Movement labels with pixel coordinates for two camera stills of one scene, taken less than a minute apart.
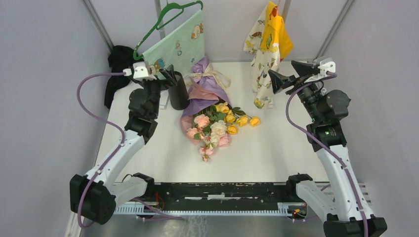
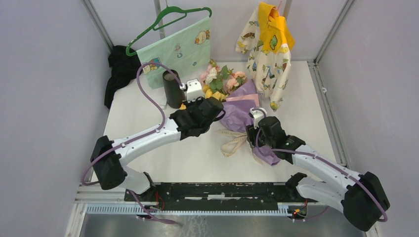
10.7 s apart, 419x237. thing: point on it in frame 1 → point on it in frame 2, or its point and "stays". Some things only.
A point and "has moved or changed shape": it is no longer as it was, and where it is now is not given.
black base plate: (168, 195) stays
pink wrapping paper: (188, 122) has moved or changed shape
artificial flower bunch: (215, 123) → (217, 81)
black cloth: (121, 58) stays
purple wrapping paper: (201, 65) → (236, 116)
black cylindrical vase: (178, 95) stays
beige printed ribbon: (224, 80) → (230, 147)
